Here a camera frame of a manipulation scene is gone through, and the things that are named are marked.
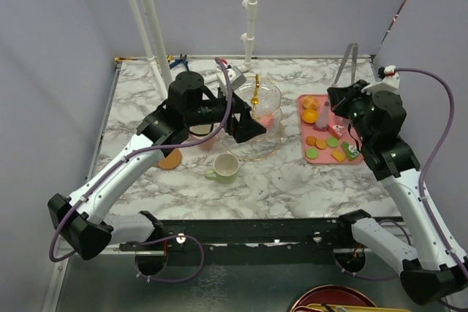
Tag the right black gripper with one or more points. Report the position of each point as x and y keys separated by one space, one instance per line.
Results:
x=341 y=96

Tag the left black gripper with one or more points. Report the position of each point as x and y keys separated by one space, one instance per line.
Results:
x=246 y=128

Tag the toy pink swirl roll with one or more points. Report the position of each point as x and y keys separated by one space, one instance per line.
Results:
x=266 y=121

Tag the pink-handled metal tongs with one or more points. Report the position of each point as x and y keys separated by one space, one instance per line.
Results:
x=352 y=53

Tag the three-tier glass dessert stand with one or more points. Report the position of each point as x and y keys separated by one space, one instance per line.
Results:
x=264 y=97

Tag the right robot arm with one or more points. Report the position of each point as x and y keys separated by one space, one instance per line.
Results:
x=434 y=265

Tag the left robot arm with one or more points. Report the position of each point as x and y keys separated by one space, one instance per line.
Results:
x=189 y=103

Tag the toy bread bun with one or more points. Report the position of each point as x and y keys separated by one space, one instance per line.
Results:
x=310 y=103

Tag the pink mug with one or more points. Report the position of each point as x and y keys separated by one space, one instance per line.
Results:
x=203 y=143

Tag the toy orange egg tart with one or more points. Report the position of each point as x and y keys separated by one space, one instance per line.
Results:
x=309 y=116

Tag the pink serving tray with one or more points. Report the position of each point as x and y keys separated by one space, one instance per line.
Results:
x=306 y=130

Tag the green mug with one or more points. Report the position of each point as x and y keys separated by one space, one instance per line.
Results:
x=224 y=170

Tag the toy green macaron upper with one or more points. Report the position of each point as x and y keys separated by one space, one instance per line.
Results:
x=332 y=142

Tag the toy green macaron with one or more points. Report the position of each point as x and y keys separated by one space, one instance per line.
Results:
x=311 y=153
x=332 y=142

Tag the toy green cake slice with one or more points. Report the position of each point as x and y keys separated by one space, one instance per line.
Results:
x=350 y=151

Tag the toy orange round cookie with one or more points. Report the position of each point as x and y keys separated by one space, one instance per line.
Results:
x=321 y=144

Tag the toy yellow cracker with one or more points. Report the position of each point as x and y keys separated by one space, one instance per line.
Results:
x=338 y=155

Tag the toy brown chip cookie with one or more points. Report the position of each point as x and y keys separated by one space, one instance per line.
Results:
x=311 y=141

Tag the toy green macaron lower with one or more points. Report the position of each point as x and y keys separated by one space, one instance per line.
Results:
x=311 y=153

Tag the cork coaster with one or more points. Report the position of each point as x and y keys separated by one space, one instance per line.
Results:
x=171 y=161

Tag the red round tray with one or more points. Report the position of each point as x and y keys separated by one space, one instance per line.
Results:
x=333 y=294

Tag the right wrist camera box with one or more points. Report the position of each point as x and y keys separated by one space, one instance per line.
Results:
x=389 y=81

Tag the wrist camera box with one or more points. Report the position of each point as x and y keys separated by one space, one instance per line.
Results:
x=236 y=78
x=389 y=81

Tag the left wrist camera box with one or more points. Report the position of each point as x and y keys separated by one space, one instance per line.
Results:
x=236 y=78

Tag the blue-handled pliers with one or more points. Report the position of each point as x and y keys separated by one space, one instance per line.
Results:
x=181 y=60

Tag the aluminium rail base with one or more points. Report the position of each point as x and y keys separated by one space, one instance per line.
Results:
x=256 y=239

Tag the yellow-handled tool at wall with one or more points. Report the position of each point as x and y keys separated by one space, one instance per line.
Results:
x=121 y=59

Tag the white pvc pipe frame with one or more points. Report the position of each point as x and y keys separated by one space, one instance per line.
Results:
x=205 y=27

